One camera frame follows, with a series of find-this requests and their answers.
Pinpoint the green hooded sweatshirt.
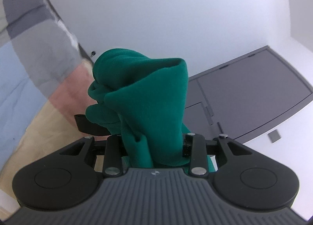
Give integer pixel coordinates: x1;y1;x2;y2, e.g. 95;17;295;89
74;48;190;172

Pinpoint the patchwork bed cover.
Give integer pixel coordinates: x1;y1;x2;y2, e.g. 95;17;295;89
1;0;94;219

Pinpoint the grey wall switch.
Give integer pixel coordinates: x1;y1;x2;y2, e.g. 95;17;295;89
267;129;281;143

